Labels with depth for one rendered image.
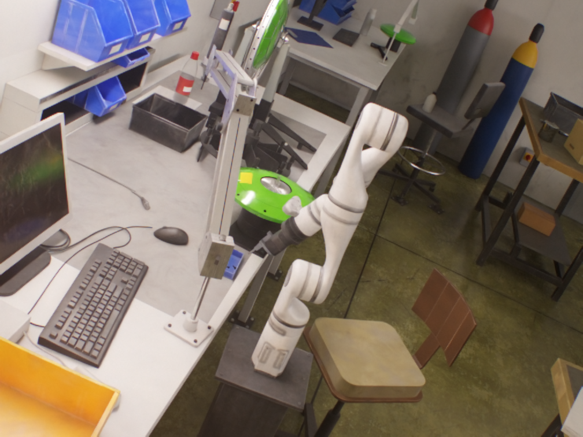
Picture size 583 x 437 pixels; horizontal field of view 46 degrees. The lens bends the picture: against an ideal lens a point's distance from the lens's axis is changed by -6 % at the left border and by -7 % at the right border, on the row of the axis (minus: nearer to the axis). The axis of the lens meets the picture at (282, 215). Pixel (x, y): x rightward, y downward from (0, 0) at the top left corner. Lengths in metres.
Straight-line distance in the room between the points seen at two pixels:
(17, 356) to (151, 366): 0.36
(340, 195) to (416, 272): 3.02
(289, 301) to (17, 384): 0.68
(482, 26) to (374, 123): 4.91
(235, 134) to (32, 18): 0.87
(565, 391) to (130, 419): 1.33
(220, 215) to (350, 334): 1.03
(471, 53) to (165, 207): 4.56
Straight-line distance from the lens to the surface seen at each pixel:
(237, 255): 2.19
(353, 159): 1.64
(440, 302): 2.69
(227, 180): 1.75
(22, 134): 1.77
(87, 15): 2.39
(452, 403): 3.72
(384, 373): 2.54
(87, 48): 2.41
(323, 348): 2.53
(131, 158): 2.54
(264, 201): 2.19
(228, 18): 2.24
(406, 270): 4.62
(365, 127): 1.61
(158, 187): 2.41
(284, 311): 1.79
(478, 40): 6.49
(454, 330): 2.62
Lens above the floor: 2.04
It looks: 27 degrees down
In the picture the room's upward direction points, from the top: 23 degrees clockwise
